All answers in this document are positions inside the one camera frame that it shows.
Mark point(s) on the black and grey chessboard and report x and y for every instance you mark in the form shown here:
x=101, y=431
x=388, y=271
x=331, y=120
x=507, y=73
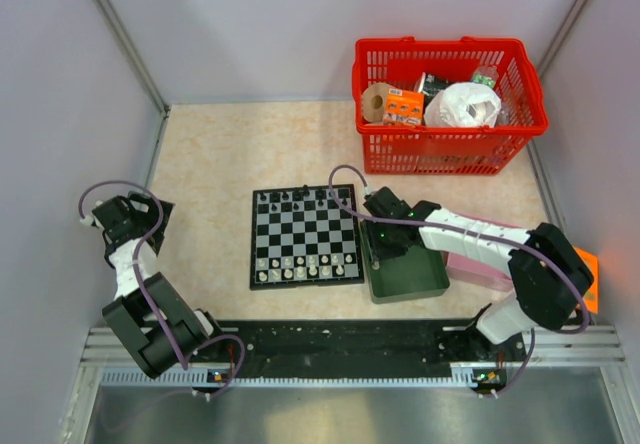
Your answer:
x=301, y=236

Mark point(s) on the brown tape roll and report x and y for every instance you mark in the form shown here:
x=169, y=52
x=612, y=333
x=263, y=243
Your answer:
x=373, y=102

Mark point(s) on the white plastic bag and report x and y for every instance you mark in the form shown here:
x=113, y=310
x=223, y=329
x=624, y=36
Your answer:
x=463, y=105

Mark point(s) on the green plastic tray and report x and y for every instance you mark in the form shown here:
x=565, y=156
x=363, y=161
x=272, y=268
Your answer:
x=419, y=273

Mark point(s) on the green patterned packet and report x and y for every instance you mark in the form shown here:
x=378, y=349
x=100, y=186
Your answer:
x=486, y=75

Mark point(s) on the aluminium frame rail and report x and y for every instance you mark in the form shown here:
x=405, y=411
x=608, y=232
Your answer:
x=131, y=54

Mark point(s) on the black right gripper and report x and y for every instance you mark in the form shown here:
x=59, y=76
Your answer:
x=378, y=250

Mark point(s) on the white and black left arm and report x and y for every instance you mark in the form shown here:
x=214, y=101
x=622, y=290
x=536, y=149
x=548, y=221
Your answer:
x=147, y=312

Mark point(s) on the pink plastic box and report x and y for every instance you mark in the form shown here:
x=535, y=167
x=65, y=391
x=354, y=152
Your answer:
x=461, y=268

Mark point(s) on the red plastic shopping basket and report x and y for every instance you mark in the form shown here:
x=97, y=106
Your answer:
x=400, y=62

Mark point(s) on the dark snack packet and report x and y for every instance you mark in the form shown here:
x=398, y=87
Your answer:
x=430, y=85

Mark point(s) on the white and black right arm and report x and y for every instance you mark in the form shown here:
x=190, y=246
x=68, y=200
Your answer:
x=548, y=275

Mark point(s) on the orange box in basket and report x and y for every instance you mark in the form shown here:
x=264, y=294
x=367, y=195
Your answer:
x=404, y=108

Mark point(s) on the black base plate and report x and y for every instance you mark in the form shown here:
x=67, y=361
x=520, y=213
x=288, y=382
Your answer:
x=341, y=349

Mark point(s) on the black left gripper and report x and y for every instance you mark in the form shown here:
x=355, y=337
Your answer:
x=152, y=212

